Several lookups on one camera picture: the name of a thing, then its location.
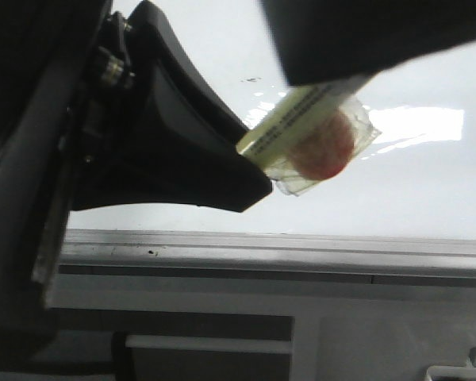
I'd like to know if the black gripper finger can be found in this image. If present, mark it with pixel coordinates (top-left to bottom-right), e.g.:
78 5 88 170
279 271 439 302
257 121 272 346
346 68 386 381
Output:
72 1 272 212
261 1 476 86

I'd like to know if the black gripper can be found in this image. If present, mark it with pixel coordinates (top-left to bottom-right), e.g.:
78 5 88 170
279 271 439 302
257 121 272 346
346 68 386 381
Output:
0 0 136 358

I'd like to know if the white whiteboard marker with tape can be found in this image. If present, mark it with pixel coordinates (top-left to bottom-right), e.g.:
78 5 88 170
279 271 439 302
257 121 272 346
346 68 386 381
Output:
236 75 380 196

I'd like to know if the white whiteboard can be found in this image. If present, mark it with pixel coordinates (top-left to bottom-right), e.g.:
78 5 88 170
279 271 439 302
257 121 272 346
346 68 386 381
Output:
69 1 476 240

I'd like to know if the white object bottom right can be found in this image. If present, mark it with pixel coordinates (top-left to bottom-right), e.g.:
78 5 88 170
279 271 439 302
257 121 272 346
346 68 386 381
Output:
424 347 476 381

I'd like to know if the grey aluminium whiteboard frame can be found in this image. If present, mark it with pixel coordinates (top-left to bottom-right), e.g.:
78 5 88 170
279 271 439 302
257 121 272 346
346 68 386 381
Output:
61 229 476 279

